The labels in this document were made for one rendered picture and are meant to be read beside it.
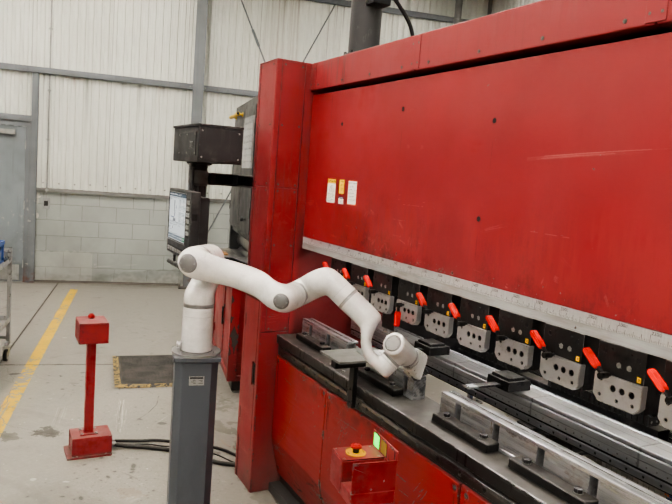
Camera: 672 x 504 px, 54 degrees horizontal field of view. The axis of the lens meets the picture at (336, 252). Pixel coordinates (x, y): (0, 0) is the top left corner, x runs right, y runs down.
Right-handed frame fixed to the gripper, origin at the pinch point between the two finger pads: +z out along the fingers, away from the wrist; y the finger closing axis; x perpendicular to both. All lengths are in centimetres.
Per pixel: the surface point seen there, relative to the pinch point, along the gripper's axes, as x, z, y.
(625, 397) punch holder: -79, -52, -6
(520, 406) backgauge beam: -36.7, 10.7, -2.0
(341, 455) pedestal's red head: 7.9, -26.6, -41.3
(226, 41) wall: 561, 290, 465
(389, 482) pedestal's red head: -10, -22, -44
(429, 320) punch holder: -3.2, -15.0, 16.0
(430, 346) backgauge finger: 11.0, 25.4, 17.3
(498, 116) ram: -27, -63, 74
